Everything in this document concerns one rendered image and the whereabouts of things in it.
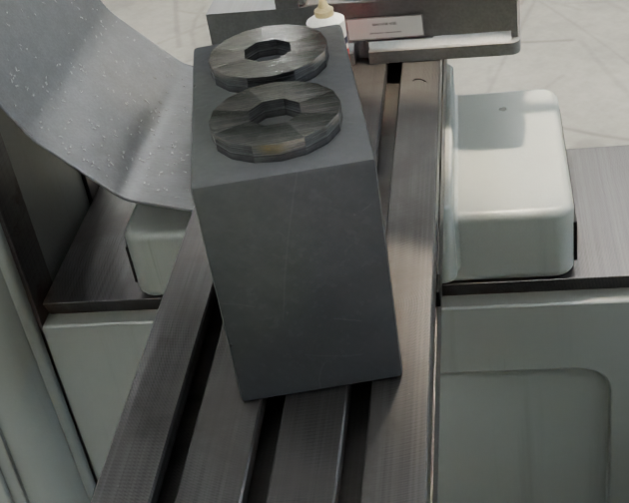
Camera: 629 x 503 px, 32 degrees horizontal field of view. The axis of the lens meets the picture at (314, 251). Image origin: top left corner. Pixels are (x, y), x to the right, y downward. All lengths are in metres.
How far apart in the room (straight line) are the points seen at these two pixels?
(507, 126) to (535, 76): 1.91
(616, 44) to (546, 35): 0.22
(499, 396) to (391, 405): 0.54
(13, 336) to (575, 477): 0.70
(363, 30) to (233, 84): 0.46
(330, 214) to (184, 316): 0.23
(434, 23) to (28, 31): 0.45
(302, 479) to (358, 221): 0.18
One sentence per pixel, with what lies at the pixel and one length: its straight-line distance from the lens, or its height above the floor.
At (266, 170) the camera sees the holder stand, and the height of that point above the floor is 1.11.
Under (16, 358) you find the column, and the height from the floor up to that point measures 0.69.
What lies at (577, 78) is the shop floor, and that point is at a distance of 3.21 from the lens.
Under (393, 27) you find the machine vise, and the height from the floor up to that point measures 0.96.
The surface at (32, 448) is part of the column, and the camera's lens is 1.42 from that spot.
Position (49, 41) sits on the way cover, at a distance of 1.31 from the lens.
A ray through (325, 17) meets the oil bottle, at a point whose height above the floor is 1.02.
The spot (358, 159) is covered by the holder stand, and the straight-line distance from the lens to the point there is 0.71.
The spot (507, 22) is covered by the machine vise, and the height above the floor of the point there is 0.96.
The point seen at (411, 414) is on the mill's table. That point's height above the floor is 0.93.
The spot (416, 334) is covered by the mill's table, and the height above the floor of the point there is 0.93.
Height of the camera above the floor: 1.47
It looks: 35 degrees down
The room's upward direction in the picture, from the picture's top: 10 degrees counter-clockwise
